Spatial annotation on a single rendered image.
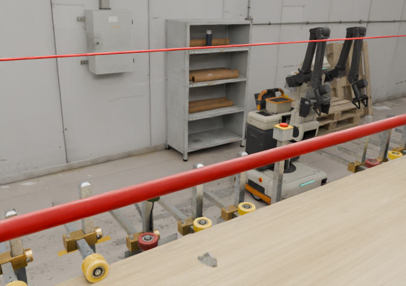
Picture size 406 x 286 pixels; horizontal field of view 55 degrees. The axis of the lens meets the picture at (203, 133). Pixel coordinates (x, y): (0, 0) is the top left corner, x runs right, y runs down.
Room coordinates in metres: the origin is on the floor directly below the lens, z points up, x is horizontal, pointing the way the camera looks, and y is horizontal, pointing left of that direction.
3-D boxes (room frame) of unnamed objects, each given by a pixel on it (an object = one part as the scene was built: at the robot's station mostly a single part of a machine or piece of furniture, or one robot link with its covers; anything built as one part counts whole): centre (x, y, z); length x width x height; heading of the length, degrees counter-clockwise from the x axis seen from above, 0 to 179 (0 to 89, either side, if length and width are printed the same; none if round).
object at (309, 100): (3.17, -0.93, 0.99); 0.28 x 0.16 x 0.22; 125
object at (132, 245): (1.38, 0.24, 0.85); 0.14 x 0.06 x 0.05; 125
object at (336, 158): (2.31, -0.92, 0.83); 0.43 x 0.03 x 0.04; 35
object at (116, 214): (1.47, 0.32, 0.84); 0.43 x 0.03 x 0.04; 35
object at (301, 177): (3.40, -0.77, 0.16); 0.67 x 0.64 x 0.25; 35
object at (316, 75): (2.91, -0.85, 1.40); 0.11 x 0.06 x 0.43; 125
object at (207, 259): (1.18, -0.03, 0.91); 0.09 x 0.07 x 0.02; 28
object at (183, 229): (1.52, 0.03, 0.83); 0.14 x 0.06 x 0.05; 125
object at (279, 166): (1.83, -0.40, 0.93); 0.05 x 0.05 x 0.45; 35
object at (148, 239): (1.30, 0.21, 0.85); 0.08 x 0.08 x 0.11
